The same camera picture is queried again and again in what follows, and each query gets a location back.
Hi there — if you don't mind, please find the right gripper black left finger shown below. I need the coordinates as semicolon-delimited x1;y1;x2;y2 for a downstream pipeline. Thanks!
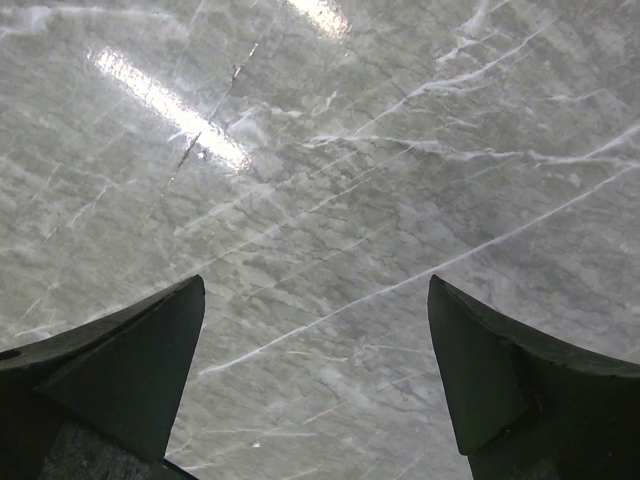
1;275;205;479

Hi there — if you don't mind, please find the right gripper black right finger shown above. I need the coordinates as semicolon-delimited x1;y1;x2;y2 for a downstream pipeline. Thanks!
427;276;639;479

